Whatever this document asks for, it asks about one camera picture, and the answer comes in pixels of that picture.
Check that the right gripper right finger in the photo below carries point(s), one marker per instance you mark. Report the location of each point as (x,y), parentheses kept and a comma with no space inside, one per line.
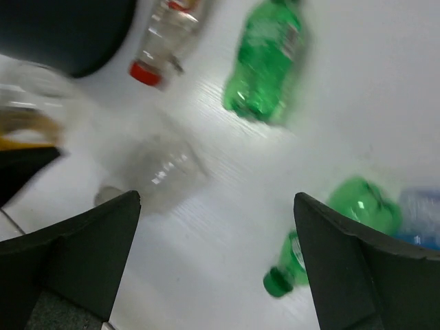
(361,278)

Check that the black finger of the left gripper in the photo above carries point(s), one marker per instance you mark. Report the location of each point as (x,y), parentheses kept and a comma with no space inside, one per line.
(18,167)

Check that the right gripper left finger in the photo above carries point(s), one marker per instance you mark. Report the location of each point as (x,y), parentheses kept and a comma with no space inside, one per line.
(67,275)

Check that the clear bottle yellow label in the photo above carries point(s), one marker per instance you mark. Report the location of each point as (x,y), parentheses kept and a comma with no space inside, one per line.
(35,106)

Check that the crushed blue label bottle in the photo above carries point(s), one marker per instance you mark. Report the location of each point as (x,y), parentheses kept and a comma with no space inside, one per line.
(420,216)

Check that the clear wide plastic jar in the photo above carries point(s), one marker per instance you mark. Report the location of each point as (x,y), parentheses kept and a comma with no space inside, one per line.
(163,168)

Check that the dark blue gold-rimmed bin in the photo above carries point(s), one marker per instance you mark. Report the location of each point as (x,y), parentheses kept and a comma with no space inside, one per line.
(76,37)

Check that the clear bottle with red cap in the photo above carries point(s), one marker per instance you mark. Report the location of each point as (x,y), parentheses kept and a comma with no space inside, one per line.
(171,34)

